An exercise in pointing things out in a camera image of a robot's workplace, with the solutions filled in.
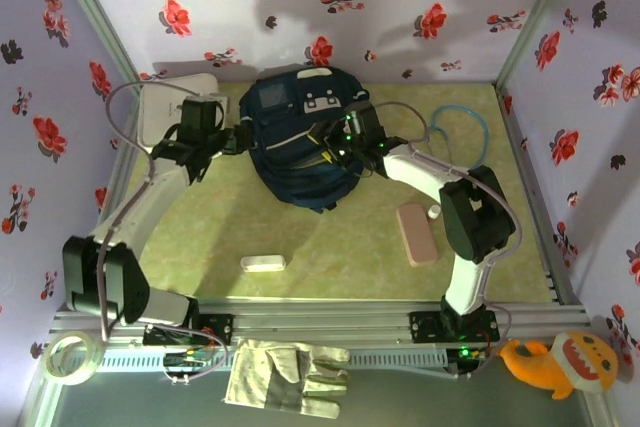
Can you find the small white eraser case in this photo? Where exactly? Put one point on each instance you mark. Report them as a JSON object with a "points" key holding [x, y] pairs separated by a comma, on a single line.
{"points": [[262, 263]]}

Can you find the white plastic lunch box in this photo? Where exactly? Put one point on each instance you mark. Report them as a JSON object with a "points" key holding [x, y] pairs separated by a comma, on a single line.
{"points": [[160, 112]]}

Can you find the blue stethoscope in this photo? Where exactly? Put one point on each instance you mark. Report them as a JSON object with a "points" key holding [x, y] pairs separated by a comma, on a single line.
{"points": [[491, 142]]}

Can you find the aluminium frame post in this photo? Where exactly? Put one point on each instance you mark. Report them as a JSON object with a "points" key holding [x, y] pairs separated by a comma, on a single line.
{"points": [[531, 22], [96, 24]]}

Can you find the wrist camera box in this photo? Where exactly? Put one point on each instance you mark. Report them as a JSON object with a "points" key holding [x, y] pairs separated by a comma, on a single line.
{"points": [[364, 121], [202, 114]]}

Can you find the navy blue backpack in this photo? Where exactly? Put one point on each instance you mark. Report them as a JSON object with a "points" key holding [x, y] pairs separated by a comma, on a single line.
{"points": [[285, 167]]}

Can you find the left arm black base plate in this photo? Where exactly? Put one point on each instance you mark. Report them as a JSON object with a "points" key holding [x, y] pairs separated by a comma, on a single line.
{"points": [[220, 329]]}

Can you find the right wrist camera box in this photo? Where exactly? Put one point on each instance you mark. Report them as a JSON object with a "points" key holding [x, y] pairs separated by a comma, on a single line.
{"points": [[364, 121]]}

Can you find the aluminium side rail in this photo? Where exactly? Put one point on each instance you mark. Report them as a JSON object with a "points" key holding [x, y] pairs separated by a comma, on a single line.
{"points": [[111, 184], [520, 147]]}

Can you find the clear tape roll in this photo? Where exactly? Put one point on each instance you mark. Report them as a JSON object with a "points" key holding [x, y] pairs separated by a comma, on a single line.
{"points": [[96, 364]]}

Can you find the orange plush toy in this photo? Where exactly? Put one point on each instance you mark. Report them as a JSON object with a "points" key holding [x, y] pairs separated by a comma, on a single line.
{"points": [[550, 367]]}

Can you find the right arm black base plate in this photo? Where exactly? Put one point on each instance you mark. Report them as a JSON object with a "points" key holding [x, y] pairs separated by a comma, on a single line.
{"points": [[424, 327]]}

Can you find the pink pencil case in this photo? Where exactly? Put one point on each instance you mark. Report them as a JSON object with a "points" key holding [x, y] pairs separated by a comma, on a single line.
{"points": [[417, 234]]}

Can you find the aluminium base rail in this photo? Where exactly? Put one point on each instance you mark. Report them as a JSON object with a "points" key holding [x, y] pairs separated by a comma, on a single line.
{"points": [[320, 319]]}

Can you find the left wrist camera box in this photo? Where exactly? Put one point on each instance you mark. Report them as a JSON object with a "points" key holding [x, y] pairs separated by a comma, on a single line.
{"points": [[202, 114]]}

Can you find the grey work glove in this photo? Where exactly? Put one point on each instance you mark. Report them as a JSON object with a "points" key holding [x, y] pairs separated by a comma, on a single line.
{"points": [[270, 377]]}

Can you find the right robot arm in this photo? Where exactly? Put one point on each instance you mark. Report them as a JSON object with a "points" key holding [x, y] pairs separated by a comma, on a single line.
{"points": [[420, 172]]}

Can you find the small white bottle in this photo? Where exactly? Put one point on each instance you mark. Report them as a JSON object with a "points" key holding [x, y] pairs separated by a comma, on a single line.
{"points": [[434, 212]]}

